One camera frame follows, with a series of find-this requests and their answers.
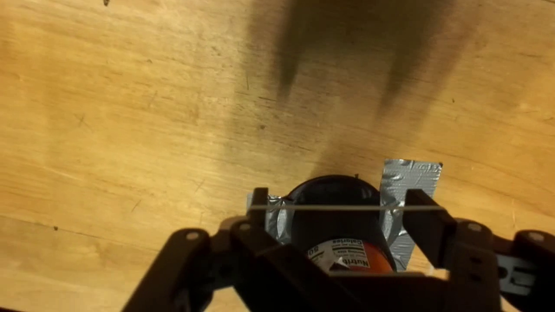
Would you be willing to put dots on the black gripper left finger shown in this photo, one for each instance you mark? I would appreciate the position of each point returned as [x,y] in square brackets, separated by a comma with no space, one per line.
[242,255]

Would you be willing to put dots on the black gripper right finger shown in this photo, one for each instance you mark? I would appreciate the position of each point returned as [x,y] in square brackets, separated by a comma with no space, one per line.
[483,267]

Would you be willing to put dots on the thin stretched elastic band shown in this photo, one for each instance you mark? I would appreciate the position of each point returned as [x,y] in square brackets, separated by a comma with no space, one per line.
[341,208]

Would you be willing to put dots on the dark bottle with orange label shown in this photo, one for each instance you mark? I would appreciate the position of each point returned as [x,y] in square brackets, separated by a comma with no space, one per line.
[341,239]

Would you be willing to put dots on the grey duct tape patch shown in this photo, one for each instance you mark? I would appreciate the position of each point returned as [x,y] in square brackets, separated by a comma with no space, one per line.
[398,177]

